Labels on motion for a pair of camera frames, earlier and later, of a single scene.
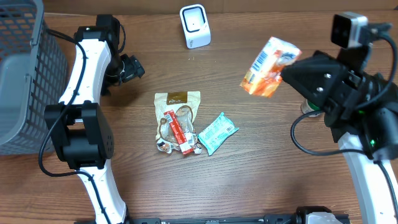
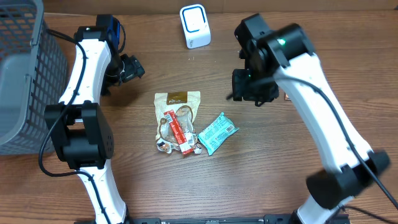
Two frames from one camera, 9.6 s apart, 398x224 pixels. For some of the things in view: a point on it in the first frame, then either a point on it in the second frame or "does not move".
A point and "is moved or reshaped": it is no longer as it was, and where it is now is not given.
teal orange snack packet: x=217 y=134 does not move
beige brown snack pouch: x=186 y=106 does not move
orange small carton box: x=264 y=76 is moved or reshaped
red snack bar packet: x=178 y=132 does not move
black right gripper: x=339 y=90 -> x=253 y=92
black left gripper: x=134 y=68 does not move
